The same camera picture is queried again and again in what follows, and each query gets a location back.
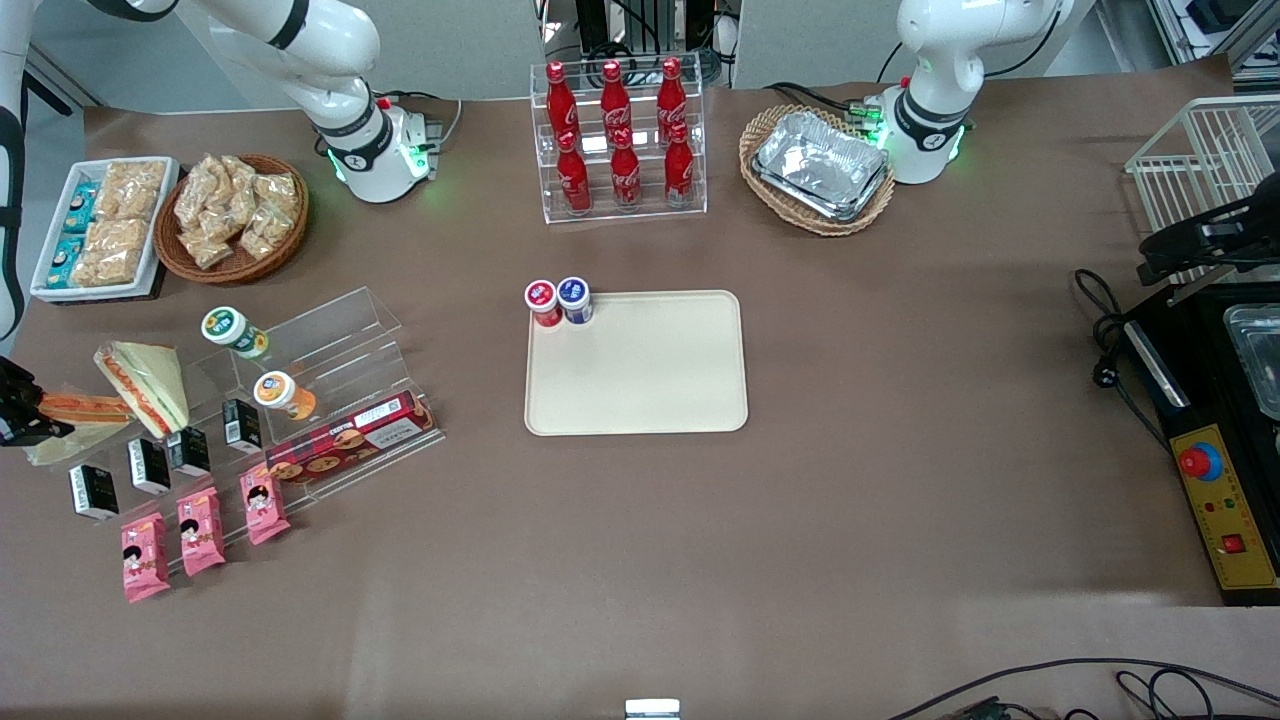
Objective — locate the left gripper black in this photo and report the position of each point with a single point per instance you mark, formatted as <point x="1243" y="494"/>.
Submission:
<point x="1236" y="230"/>

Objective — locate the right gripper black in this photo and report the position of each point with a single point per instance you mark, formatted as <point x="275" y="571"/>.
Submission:
<point x="12" y="398"/>

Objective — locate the triangular plastic-wrapped sandwich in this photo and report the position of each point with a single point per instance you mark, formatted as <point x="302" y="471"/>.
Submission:
<point x="150" y="385"/>
<point x="90" y="410"/>

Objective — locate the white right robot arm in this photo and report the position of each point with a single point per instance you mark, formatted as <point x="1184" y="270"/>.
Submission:
<point x="320" y="50"/>

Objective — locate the stainless steel food tray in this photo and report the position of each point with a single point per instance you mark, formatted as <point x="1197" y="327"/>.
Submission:
<point x="1258" y="360"/>

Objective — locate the black tray sealing machine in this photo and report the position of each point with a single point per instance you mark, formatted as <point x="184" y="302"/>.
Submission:
<point x="1200" y="400"/>

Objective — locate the cream plastic serving tray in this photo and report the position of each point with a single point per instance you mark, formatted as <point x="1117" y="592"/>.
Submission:
<point x="640" y="370"/>

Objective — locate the grey metal lever strip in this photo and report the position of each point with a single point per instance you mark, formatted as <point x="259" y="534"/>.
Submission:
<point x="1195" y="292"/>

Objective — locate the small black drink carton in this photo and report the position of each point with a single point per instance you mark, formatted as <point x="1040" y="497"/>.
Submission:
<point x="242" y="425"/>
<point x="148" y="467"/>
<point x="93" y="493"/>
<point x="188" y="452"/>

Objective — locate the teal snack pack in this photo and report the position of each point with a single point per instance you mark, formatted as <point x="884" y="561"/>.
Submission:
<point x="66" y="262"/>
<point x="80" y="208"/>

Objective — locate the beige rice cracker pack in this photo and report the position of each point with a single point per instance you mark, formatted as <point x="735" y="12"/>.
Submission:
<point x="130" y="190"/>
<point x="110" y="255"/>

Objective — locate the pink cartoon snack packet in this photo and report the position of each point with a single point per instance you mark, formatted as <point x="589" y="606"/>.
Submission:
<point x="145" y="558"/>
<point x="264" y="505"/>
<point x="201" y="532"/>

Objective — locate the white rectangular snack bin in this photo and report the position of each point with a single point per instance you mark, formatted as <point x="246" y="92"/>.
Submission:
<point x="48" y="225"/>

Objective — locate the red emergency stop button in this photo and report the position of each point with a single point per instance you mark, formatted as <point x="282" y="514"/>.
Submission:
<point x="1197" y="462"/>

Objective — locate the green-lidded white jar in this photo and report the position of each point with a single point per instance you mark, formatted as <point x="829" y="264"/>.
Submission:
<point x="230" y="328"/>

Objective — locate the clear bag of snacks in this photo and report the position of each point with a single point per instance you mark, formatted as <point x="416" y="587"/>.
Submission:
<point x="278" y="192"/>
<point x="225" y="175"/>
<point x="208" y="248"/>
<point x="195" y="208"/>
<point x="262" y="232"/>

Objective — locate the orange-lidded white jar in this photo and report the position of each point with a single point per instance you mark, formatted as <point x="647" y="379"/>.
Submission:
<point x="280" y="392"/>

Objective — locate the brown wicker basket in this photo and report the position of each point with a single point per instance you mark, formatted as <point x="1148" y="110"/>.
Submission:
<point x="240" y="270"/>

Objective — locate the clear acrylic stepped shelf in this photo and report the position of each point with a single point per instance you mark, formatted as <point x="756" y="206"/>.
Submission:
<point x="340" y="340"/>

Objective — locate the red-brown cookie box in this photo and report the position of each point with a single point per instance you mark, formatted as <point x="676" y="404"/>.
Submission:
<point x="350" y="440"/>

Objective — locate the aluminium foil container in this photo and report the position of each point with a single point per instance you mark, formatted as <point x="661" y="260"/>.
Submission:
<point x="835" y="210"/>
<point x="820" y="155"/>

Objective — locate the light wicker basket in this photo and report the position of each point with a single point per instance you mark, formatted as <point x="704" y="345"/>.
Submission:
<point x="790" y="215"/>

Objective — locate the clear acrylic bottle rack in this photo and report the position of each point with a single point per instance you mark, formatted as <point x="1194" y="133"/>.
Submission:
<point x="690" y="205"/>

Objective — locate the red cola bottle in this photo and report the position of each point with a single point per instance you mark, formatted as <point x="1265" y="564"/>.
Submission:
<point x="615" y="100"/>
<point x="626" y="178"/>
<point x="574" y="180"/>
<point x="561" y="105"/>
<point x="679" y="172"/>
<point x="672" y="98"/>

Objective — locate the small red-lidded can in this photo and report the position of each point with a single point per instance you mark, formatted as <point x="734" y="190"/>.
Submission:
<point x="542" y="297"/>

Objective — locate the small blue-lidded can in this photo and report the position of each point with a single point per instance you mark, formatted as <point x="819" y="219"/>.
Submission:
<point x="574" y="293"/>

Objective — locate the black background equipment rack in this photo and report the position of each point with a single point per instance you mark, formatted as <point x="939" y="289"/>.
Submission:
<point x="600" y="25"/>

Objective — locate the red rocker power switch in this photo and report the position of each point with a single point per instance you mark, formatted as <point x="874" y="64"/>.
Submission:
<point x="1233" y="544"/>

